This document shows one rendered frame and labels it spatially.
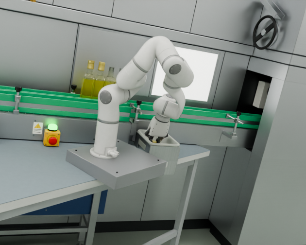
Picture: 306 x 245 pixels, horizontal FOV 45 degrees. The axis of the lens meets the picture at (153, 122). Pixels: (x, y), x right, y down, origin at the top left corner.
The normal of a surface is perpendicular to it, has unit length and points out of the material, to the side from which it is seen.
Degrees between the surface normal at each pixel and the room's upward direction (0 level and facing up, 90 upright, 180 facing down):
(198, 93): 90
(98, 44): 90
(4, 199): 0
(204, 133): 90
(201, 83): 90
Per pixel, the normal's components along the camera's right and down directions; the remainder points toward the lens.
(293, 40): -0.91, -0.08
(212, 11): 0.36, 0.30
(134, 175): 0.75, 0.30
